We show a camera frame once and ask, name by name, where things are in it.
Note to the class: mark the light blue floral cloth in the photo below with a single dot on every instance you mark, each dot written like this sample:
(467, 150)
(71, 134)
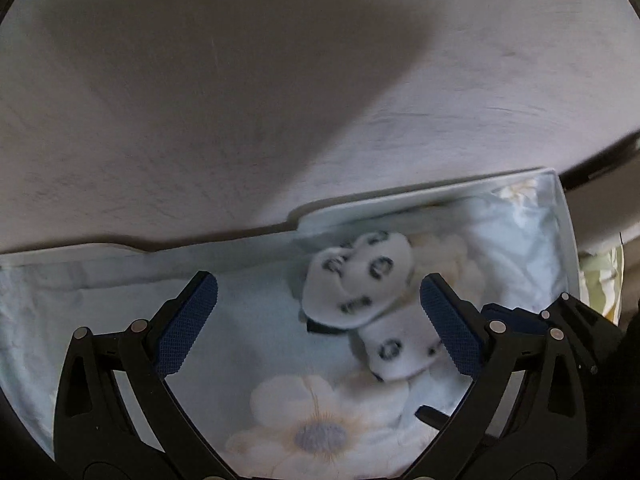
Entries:
(280, 410)

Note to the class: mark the beige sofa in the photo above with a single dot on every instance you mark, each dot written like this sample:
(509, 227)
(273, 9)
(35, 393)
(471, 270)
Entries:
(607, 215)

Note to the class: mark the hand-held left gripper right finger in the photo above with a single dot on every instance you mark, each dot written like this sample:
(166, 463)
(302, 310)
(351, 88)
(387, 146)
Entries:
(452, 330)

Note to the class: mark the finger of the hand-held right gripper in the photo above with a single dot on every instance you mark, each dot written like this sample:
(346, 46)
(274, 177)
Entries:
(432, 415)
(520, 317)

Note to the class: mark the yellow green floral blanket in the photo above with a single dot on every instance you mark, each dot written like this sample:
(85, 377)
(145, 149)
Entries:
(600, 280)

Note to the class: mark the white panda print sock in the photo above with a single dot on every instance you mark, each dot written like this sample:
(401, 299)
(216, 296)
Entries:
(395, 347)
(357, 280)

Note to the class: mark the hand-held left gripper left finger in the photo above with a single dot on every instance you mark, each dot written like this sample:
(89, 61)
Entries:
(185, 327)

